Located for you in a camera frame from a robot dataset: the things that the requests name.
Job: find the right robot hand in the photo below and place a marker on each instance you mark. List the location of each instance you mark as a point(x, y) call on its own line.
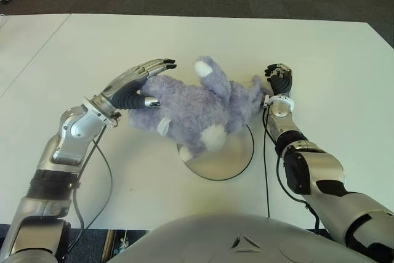
point(280, 81)

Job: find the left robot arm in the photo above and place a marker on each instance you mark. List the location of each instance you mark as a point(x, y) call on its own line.
point(74, 127)

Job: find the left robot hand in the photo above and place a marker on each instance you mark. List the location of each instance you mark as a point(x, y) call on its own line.
point(123, 90)

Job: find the purple plush doll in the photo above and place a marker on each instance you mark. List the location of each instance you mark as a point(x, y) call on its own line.
point(191, 109)

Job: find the metal table leg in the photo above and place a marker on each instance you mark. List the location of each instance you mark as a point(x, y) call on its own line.
point(109, 241)

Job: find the white plate black rim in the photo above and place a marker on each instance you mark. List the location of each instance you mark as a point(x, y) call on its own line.
point(227, 161)

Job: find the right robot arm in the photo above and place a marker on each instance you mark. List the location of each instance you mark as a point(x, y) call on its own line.
point(317, 167)

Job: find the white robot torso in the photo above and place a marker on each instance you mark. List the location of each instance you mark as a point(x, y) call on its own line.
point(215, 235)

